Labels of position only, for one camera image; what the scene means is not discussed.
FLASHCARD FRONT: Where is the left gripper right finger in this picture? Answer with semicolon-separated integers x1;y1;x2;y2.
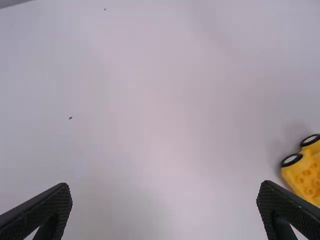
256;180;320;240

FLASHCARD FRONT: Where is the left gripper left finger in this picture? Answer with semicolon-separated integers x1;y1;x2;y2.
0;182;74;240

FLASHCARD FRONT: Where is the yellow toy car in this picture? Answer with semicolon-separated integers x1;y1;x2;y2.
279;133;320;208

